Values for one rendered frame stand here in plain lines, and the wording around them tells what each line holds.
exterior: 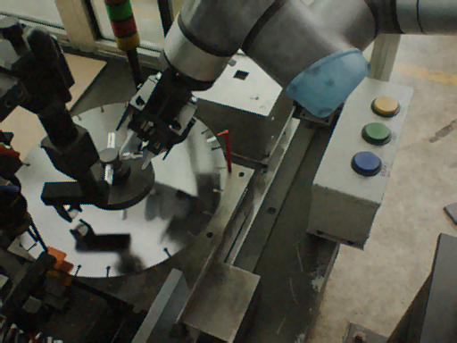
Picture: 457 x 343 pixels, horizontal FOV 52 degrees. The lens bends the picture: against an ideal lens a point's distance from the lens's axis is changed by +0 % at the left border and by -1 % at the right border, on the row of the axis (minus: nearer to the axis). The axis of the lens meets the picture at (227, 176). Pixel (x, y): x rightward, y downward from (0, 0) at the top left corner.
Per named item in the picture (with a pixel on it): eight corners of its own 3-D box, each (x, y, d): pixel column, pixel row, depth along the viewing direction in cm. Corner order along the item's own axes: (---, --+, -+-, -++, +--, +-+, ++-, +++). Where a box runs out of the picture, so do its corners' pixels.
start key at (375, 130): (366, 127, 82) (368, 119, 81) (389, 133, 81) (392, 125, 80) (361, 143, 80) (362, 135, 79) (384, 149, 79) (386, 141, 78)
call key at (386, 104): (376, 101, 86) (378, 93, 85) (397, 106, 85) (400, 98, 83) (370, 115, 84) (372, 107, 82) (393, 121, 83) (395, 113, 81)
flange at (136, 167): (153, 204, 68) (149, 193, 66) (77, 211, 68) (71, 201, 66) (154, 146, 75) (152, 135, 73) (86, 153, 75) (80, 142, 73)
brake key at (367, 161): (356, 155, 79) (358, 147, 77) (380, 162, 78) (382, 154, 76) (350, 173, 77) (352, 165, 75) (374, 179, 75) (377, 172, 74)
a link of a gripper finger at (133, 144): (102, 168, 66) (122, 127, 59) (120, 142, 70) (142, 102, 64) (120, 179, 66) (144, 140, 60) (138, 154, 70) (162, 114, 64)
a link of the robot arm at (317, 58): (404, 34, 46) (322, -39, 47) (347, 98, 41) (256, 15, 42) (361, 77, 53) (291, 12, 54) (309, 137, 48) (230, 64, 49)
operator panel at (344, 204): (345, 128, 101) (356, 74, 90) (397, 141, 98) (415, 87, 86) (305, 231, 86) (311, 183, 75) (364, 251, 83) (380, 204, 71)
